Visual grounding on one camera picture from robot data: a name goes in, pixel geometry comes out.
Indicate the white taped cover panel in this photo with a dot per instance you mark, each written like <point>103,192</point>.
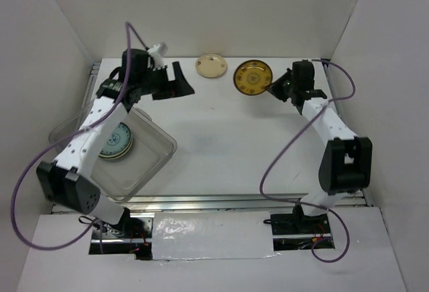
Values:
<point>211,235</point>

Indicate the aluminium frame rail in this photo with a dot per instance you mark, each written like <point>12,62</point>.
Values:
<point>209,203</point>

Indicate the blue patterned plate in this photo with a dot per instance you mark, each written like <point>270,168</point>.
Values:
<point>118,143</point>

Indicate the lime green plate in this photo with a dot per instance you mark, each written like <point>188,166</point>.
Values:
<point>130,148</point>

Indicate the clear plastic bin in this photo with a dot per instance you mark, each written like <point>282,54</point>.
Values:
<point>122,178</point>

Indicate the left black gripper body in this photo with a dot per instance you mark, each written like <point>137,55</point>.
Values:
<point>155,81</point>

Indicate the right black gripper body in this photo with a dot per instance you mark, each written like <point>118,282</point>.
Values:
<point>293,86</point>

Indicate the yellow brown patterned plate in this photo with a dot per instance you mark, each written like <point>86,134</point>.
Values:
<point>252,77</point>

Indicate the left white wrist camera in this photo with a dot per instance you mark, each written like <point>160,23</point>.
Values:
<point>157,53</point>

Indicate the cream plate with flowers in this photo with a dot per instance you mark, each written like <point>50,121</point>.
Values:
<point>211,65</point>

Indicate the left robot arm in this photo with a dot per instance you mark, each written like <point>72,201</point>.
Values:
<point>66,180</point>

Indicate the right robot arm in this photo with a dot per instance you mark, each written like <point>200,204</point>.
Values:
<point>345,166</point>

